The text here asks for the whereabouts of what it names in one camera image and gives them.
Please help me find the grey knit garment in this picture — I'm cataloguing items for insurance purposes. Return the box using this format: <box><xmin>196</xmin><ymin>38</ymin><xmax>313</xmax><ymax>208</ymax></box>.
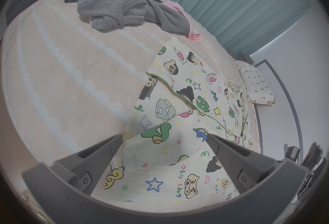
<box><xmin>77</xmin><ymin>0</ymin><xmax>191</xmax><ymax>37</ymax></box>

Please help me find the bed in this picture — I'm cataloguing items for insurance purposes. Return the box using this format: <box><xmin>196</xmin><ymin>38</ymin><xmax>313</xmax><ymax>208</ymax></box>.
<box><xmin>0</xmin><ymin>0</ymin><xmax>303</xmax><ymax>214</ymax></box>

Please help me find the pink garment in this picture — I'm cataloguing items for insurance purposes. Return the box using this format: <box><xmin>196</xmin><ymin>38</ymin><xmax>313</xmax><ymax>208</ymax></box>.
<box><xmin>162</xmin><ymin>0</ymin><xmax>202</xmax><ymax>44</ymax></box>

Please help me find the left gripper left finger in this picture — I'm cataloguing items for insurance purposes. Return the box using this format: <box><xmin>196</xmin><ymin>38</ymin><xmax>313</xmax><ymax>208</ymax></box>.
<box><xmin>52</xmin><ymin>134</ymin><xmax>123</xmax><ymax>195</ymax></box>

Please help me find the white printed pyjama top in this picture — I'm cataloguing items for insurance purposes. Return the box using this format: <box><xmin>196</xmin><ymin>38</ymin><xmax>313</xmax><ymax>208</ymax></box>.
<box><xmin>104</xmin><ymin>35</ymin><xmax>261</xmax><ymax>203</ymax></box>

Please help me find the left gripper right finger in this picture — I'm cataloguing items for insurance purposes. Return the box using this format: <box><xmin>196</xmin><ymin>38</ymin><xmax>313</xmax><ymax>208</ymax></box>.
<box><xmin>205</xmin><ymin>134</ymin><xmax>278</xmax><ymax>194</ymax></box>

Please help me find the white printed pillow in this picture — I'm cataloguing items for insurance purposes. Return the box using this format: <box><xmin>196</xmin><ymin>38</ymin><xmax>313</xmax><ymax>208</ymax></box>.
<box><xmin>235</xmin><ymin>60</ymin><xmax>277</xmax><ymax>107</ymax></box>

